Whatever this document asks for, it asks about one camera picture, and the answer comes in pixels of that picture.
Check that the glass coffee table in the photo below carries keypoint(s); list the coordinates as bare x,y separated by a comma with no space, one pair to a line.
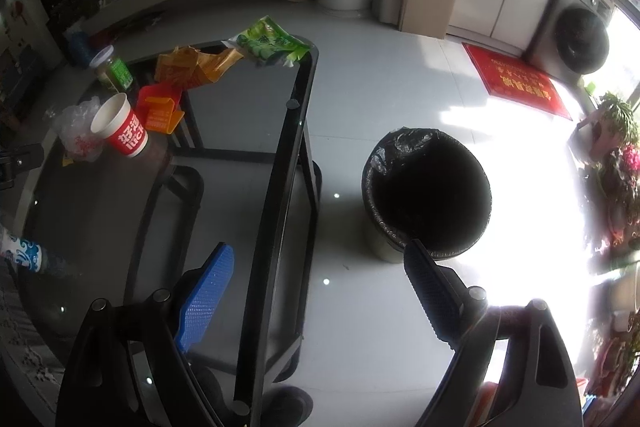
225,117

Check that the white plastic bag red print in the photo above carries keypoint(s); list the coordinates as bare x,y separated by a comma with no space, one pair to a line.
75,132

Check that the blue woven bag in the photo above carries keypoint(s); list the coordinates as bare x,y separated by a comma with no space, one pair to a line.
80,52

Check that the group of potted plants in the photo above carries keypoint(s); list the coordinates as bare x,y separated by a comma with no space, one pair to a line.
620,167

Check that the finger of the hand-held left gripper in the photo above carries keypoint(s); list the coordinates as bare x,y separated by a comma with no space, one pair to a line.
20,162

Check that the grey washing machine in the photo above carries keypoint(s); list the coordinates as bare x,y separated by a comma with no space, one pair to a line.
580,39

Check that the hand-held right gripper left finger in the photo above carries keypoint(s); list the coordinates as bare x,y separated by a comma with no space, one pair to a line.
205,302

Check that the round bin with black liner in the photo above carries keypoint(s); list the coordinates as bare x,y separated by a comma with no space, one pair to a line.
425,197

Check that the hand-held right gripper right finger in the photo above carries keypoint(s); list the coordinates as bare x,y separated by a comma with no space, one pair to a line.
432,297

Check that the orange paper bag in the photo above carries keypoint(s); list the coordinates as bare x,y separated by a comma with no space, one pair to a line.
200,67

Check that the green leafy potted plant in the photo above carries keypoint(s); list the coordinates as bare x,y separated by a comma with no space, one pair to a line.
65,7

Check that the red white paper cup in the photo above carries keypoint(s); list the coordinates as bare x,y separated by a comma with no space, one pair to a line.
125,132

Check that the green snack packet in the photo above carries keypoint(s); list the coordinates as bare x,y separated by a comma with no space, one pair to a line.
265,41

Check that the yellow snack wrapper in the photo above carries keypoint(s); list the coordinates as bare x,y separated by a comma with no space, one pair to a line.
67,161

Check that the glass jar green label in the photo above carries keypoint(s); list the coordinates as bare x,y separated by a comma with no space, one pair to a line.
117,74

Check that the red doormat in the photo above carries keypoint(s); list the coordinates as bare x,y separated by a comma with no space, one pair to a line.
515,82

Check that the orange plastic holder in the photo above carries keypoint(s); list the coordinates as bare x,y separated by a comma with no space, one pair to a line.
160,114

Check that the plastic bottle blue label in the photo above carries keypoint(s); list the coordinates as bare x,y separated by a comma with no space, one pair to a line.
22,252

